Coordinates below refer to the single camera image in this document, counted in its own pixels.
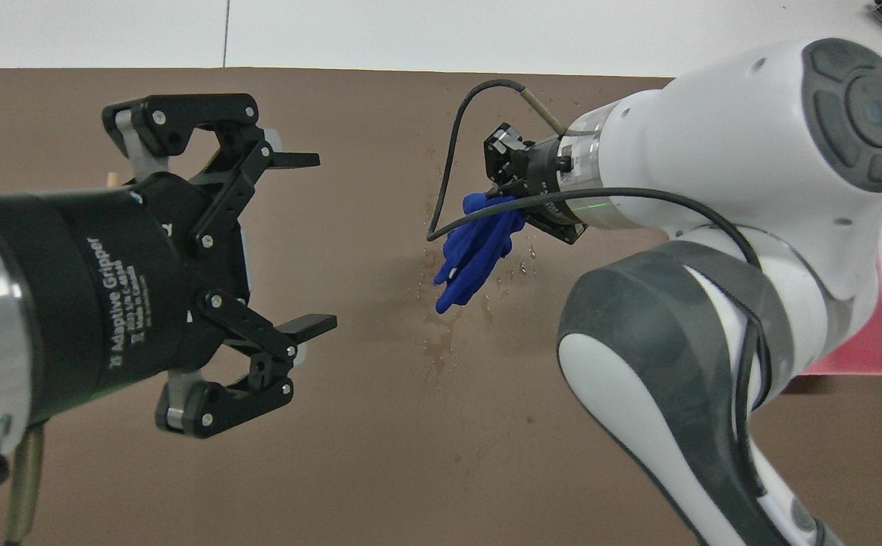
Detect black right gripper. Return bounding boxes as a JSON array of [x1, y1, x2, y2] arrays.
[[483, 123, 587, 246]]

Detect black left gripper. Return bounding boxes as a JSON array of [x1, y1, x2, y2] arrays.
[[0, 93, 338, 440]]

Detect blue cloth towel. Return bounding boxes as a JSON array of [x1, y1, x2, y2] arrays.
[[433, 192, 526, 315]]

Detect brown table mat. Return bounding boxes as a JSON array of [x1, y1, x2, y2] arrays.
[[0, 67, 882, 546]]

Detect pink plastic bin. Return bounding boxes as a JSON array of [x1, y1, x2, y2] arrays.
[[799, 258, 882, 377]]

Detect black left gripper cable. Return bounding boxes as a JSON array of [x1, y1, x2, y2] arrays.
[[4, 423, 46, 546]]

